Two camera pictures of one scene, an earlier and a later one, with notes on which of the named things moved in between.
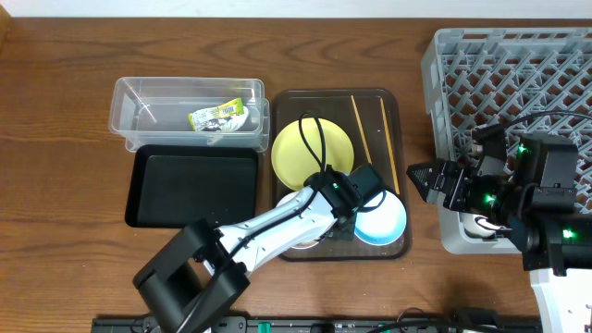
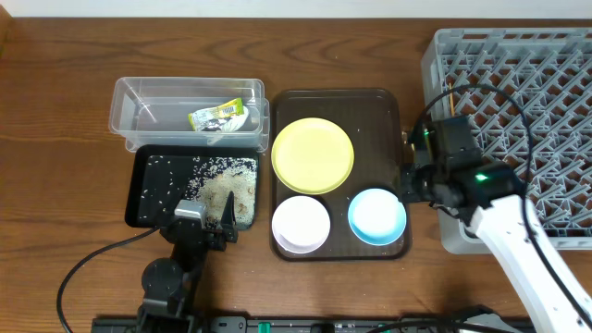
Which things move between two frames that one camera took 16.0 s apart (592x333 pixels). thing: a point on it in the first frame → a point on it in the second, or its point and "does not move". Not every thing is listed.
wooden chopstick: (361, 130) → (451, 100)
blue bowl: (383, 225) does not move
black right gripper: (465, 174) → (408, 174)
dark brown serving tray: (376, 119) does not move
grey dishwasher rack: (536, 82) does not move
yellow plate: (294, 163) does not move
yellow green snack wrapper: (201, 117) does not move
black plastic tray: (174, 186) does not move
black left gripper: (345, 229) → (203, 236)
